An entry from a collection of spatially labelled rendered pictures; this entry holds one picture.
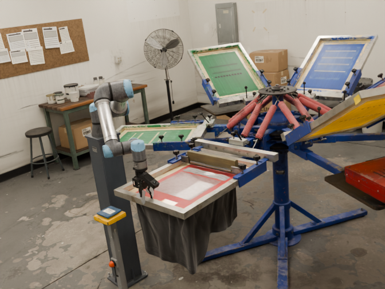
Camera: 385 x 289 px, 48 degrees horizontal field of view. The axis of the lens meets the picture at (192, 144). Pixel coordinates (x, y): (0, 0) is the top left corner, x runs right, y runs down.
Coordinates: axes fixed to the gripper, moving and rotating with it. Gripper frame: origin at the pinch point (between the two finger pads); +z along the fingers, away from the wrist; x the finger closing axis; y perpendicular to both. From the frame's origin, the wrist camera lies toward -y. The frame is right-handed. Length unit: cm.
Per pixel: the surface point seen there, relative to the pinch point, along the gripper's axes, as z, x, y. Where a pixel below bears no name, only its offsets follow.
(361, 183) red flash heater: -8, -60, -97
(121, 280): 45, 21, 10
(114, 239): 17.8, 20.3, 10.1
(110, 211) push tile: 1.1, 18.8, 11.2
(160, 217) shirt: 14.0, -7.5, 0.2
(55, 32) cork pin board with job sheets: -81, -190, 378
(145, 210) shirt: 13.0, -7.6, 13.1
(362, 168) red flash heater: -12, -69, -94
